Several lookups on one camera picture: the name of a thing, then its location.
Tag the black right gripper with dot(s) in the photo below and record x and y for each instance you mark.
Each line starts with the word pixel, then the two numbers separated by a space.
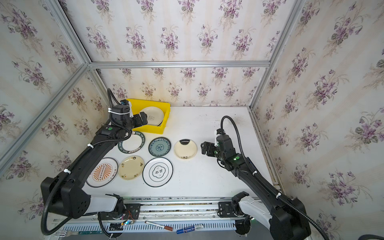
pixel 207 147

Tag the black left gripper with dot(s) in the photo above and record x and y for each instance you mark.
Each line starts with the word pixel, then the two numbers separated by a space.
pixel 140 119

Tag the large cream plate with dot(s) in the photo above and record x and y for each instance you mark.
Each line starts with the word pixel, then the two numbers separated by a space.
pixel 155 116

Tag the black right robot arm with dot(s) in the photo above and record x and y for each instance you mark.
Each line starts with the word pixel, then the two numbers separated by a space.
pixel 285 218

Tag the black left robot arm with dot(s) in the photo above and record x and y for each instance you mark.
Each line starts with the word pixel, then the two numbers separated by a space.
pixel 64 197

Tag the yellow plastic bin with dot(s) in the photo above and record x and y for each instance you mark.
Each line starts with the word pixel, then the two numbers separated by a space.
pixel 138 105

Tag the green rim lettered plate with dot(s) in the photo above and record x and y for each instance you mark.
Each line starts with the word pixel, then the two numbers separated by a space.
pixel 133 144

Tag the dark blue floral plate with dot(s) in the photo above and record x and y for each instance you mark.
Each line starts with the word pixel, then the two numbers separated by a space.
pixel 160 147

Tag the pale yellow small plate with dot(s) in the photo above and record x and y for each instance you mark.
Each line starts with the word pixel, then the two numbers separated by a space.
pixel 131 168

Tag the white plate black flower outline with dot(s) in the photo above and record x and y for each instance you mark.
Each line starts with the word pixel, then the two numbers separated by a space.
pixel 157 172

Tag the orange sunburst plate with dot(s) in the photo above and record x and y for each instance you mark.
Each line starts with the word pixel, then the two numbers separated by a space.
pixel 105 171

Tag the blue marker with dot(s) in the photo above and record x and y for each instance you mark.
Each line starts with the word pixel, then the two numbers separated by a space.
pixel 190 229

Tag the red capped marker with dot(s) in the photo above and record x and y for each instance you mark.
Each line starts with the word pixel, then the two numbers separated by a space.
pixel 168 228

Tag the silver fork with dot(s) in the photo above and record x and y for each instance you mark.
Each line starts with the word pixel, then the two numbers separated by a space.
pixel 67 233

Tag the aluminium rail base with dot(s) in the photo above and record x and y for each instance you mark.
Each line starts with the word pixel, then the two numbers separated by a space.
pixel 215 214

